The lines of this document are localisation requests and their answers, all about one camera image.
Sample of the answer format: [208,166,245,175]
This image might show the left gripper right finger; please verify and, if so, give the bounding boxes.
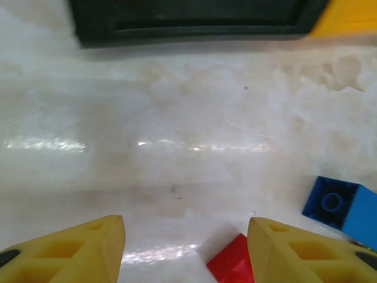
[246,217,377,283]

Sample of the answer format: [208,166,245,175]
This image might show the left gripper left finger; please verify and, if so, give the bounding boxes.
[0,215,127,283]

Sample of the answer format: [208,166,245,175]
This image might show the small blue lego brick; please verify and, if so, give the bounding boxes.
[302,176,377,247]

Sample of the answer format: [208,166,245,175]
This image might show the long red lego brick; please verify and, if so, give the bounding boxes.
[206,233,256,283]

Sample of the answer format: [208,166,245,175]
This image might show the yellow plastic bin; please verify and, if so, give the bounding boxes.
[307,0,377,47]

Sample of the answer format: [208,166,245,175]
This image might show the black plastic bin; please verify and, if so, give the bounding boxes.
[69,0,329,50]

